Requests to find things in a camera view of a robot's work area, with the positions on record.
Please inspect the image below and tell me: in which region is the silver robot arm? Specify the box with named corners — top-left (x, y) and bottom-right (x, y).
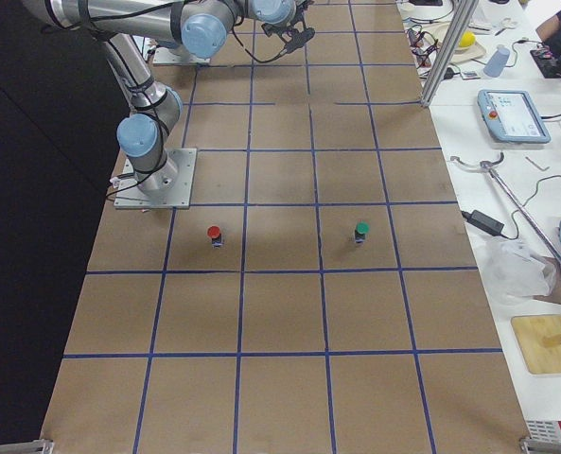
top-left (153, 35), bottom-right (189, 55)
top-left (23, 1), bottom-right (315, 198)

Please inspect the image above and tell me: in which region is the clear plastic bag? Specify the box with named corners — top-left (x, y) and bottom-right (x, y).
top-left (473, 237), bottom-right (557, 306)

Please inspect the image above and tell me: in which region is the black power adapter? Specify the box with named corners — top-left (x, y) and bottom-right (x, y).
top-left (465, 210), bottom-right (504, 236)

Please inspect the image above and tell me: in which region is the green push button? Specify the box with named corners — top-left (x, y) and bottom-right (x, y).
top-left (354, 221), bottom-right (370, 244)

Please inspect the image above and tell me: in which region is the red push button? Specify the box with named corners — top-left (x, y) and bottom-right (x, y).
top-left (207, 225), bottom-right (223, 248)

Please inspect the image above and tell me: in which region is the yellow lemon toy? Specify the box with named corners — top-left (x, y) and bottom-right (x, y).
top-left (458, 31), bottom-right (476, 49)

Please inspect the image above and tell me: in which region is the aluminium frame post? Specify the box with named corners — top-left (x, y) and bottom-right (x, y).
top-left (420, 0), bottom-right (479, 108)

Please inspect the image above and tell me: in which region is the translucent blue plastic cup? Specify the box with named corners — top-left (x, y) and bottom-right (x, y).
top-left (482, 44), bottom-right (511, 79)

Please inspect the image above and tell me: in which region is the metal reacher stick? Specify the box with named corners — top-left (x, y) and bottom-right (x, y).
top-left (449, 151), bottom-right (561, 268)

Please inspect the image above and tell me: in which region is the beige tray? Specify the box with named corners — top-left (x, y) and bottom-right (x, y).
top-left (422, 23), bottom-right (486, 63)

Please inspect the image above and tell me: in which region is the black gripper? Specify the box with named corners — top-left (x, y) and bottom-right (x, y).
top-left (262, 22), bottom-right (315, 52)

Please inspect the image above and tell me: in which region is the wooden cutting board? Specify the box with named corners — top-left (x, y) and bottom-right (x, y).
top-left (511, 315), bottom-right (561, 375)

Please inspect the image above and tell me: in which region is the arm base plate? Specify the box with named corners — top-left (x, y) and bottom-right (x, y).
top-left (152, 46), bottom-right (210, 66)
top-left (114, 148), bottom-right (198, 209)

